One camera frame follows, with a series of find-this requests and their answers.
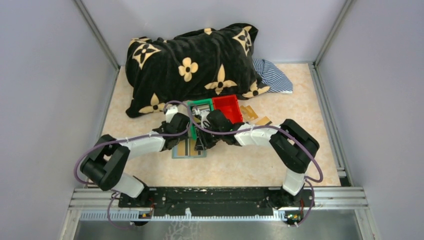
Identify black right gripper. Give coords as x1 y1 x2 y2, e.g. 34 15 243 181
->
194 123 224 151

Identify mint green card holder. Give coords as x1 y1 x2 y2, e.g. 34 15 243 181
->
172 138 207 159

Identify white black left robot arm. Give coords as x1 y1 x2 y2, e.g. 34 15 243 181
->
79 112 191 207

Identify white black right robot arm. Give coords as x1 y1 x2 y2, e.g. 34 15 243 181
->
195 109 320 206

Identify stack of cards in bin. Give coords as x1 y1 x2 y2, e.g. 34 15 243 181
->
192 104 211 115

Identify gold card in holder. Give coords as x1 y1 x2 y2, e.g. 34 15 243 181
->
176 138 199 157

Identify gold patterned card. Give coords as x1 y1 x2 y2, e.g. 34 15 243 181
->
239 105 259 122

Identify gold card with stripe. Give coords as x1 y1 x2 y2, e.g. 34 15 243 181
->
254 116 273 126

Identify red plastic bin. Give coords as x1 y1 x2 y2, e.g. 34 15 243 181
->
212 94 243 124

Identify green plastic bin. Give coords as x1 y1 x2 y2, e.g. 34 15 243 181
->
187 98 214 120

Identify black floral blanket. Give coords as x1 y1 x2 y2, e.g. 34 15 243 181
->
125 23 270 118

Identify blue white striped cloth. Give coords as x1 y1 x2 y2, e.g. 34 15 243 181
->
252 58 294 94

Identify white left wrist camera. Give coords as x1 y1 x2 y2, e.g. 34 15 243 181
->
164 105 179 123

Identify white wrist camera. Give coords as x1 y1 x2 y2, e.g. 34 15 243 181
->
164 105 179 123
192 108 210 128

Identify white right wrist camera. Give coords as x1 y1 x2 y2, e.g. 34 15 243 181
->
192 108 210 128

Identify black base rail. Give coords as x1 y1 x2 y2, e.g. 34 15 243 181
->
118 187 315 217

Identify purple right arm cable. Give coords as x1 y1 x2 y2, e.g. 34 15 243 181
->
186 102 324 227

